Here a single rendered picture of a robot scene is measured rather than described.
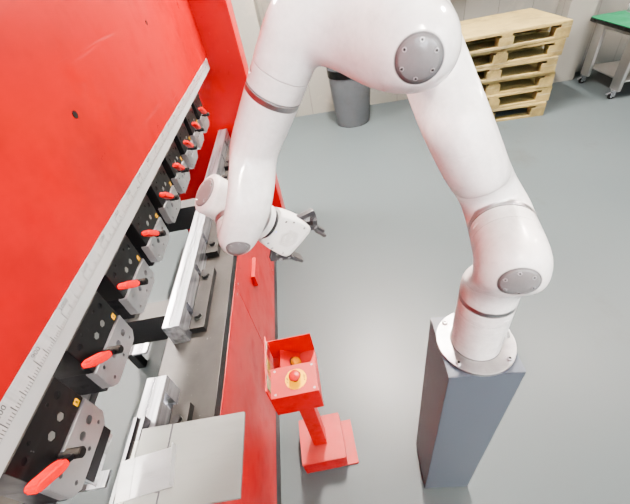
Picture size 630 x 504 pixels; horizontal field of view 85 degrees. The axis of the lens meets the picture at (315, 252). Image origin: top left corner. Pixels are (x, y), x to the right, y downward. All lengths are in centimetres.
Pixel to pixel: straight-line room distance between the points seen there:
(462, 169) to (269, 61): 32
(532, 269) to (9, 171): 89
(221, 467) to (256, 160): 67
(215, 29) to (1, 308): 207
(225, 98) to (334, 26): 212
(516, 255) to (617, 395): 173
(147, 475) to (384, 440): 121
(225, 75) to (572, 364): 262
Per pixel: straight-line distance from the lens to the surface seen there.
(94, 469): 93
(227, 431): 95
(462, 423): 122
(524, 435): 204
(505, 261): 63
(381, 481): 188
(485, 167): 59
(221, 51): 252
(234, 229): 63
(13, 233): 77
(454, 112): 56
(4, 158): 80
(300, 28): 52
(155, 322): 147
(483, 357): 95
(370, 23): 46
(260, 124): 58
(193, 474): 95
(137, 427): 108
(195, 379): 121
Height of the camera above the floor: 183
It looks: 42 degrees down
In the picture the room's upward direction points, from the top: 12 degrees counter-clockwise
